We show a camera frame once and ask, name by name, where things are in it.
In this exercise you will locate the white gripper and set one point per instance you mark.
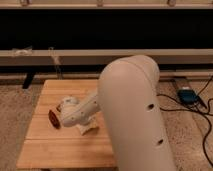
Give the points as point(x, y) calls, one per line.
point(87, 127)

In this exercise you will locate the dark red sausage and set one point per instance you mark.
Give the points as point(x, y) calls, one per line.
point(53, 119)

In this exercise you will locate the blue power box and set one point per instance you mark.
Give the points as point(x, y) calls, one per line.
point(187, 96)

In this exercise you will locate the wooden table board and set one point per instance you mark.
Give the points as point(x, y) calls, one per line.
point(45, 147)

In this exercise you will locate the grey metal rail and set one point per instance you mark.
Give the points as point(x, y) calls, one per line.
point(100, 57)

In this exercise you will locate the brown chocolate bar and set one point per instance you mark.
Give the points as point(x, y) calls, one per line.
point(58, 108)

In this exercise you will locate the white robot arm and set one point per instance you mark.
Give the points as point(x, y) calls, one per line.
point(126, 96)

